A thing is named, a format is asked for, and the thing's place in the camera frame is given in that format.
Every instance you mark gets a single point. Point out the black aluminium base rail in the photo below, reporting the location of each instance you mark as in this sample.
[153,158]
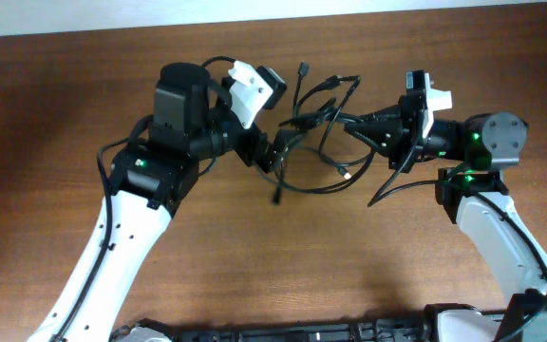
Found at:
[414,327]

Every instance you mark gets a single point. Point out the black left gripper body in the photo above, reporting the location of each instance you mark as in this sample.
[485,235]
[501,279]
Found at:
[247,143]

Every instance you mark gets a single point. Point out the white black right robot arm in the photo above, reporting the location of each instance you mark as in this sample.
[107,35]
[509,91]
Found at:
[476,199]

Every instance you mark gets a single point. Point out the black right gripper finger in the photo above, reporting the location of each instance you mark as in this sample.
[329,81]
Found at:
[390,113]
[381,136]

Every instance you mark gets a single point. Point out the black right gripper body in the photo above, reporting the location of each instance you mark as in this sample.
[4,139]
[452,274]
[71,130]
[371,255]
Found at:
[414,135]

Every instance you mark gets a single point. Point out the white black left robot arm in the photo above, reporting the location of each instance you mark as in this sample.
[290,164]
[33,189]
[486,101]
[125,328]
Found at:
[195,118]

